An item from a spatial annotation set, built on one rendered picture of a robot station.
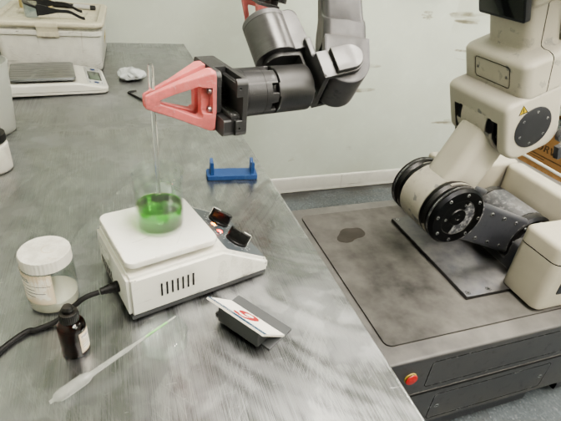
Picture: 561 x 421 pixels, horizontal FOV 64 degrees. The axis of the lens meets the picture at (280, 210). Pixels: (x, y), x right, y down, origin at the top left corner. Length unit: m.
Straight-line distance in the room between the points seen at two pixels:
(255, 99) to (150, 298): 0.27
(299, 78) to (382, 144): 1.97
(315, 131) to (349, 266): 1.09
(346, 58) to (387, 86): 1.83
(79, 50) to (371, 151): 1.55
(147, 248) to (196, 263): 0.06
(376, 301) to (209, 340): 0.74
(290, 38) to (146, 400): 0.45
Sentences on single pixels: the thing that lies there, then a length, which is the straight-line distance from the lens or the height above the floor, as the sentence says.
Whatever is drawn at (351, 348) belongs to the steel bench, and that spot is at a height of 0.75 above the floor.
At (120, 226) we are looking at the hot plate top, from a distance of 0.61.
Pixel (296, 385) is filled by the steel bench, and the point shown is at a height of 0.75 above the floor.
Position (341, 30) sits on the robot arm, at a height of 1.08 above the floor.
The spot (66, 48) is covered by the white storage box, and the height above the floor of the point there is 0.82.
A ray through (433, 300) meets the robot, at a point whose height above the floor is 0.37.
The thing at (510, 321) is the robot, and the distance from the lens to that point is 1.36.
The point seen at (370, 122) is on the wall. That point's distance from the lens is 2.42.
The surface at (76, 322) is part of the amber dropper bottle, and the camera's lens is 0.55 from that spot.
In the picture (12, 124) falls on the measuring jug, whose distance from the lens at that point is 1.16.
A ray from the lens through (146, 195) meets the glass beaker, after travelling 0.56.
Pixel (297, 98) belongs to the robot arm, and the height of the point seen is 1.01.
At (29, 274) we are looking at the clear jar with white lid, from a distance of 0.60.
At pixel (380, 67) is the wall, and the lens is 2.34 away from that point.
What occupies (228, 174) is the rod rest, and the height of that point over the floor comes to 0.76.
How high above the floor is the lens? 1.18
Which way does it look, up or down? 32 degrees down
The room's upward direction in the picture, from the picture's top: 6 degrees clockwise
